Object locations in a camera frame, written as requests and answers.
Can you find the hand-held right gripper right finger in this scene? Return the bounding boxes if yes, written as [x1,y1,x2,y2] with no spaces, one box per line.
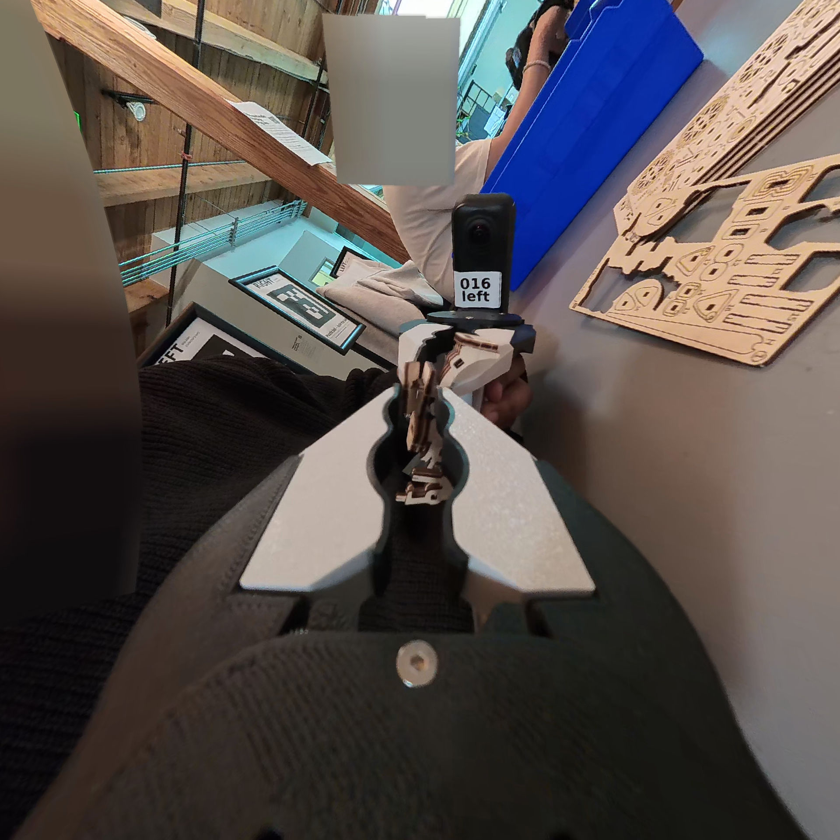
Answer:
[436,387,598,632]

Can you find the grey desk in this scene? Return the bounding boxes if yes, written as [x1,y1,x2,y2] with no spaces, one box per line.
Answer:
[508,0,840,840]

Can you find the small wooden puzzle assembly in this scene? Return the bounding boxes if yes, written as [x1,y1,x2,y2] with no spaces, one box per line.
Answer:
[394,331,493,508]

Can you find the printed paper notice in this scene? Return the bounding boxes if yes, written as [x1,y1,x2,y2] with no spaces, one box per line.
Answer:
[230,100,333,166]

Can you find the person's left hand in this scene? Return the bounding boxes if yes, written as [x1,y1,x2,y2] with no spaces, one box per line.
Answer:
[482,371,531,431]

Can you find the wooden railing beam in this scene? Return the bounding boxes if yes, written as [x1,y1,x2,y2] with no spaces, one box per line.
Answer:
[29,0,411,247]

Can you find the black framed poster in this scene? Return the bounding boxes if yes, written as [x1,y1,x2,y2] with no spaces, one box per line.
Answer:
[136,317,395,376]
[228,264,366,357]

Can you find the blue plastic bin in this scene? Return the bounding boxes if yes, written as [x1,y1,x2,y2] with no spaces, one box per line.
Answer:
[481,0,704,293]

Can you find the stack of wooden puzzle sheets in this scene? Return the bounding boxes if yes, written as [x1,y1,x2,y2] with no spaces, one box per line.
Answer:
[613,0,840,253]

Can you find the folded grey cloth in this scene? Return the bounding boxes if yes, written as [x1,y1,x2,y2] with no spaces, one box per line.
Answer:
[315,259,447,315]

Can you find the laser-cut wooden puzzle sheet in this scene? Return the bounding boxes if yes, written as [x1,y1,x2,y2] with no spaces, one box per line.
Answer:
[568,154,840,368]

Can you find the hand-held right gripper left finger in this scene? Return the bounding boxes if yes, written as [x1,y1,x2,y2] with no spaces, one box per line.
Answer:
[238,386,403,601]

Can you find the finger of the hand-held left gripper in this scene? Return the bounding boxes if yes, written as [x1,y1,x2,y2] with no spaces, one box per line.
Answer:
[396,320,454,381]
[445,328,521,411]

